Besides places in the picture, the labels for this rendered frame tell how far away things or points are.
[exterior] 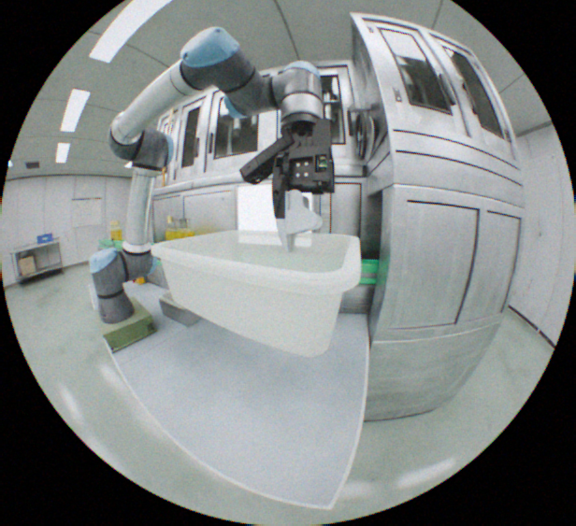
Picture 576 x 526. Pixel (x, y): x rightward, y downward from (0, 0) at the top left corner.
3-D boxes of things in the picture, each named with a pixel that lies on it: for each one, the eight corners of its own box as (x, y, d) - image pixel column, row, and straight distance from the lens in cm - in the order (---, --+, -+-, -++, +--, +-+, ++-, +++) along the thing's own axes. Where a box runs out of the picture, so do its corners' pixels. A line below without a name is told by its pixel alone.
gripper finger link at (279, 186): (280, 218, 22) (283, 154, 24) (269, 218, 22) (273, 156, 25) (292, 220, 26) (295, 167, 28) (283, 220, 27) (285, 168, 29)
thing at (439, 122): (476, 207, 120) (447, 78, 155) (525, 208, 98) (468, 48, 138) (366, 197, 85) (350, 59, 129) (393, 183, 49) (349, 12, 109)
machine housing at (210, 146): (423, 263, 172) (418, 115, 194) (466, 291, 125) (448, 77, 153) (199, 249, 208) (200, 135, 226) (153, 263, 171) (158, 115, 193)
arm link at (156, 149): (115, 273, 81) (132, 124, 70) (145, 264, 86) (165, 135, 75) (127, 290, 72) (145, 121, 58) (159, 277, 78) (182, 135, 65)
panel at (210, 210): (314, 248, 85) (315, 180, 85) (313, 249, 82) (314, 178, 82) (185, 240, 130) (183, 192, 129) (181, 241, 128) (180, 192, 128)
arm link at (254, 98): (215, 74, 41) (266, 55, 37) (242, 100, 48) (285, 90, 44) (208, 102, 36) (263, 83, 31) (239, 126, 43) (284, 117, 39)
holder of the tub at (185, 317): (227, 297, 87) (225, 283, 84) (188, 327, 71) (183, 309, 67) (202, 291, 98) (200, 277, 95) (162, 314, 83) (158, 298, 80)
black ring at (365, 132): (367, 166, 85) (363, 126, 93) (378, 150, 65) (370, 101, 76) (356, 166, 84) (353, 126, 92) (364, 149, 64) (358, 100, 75)
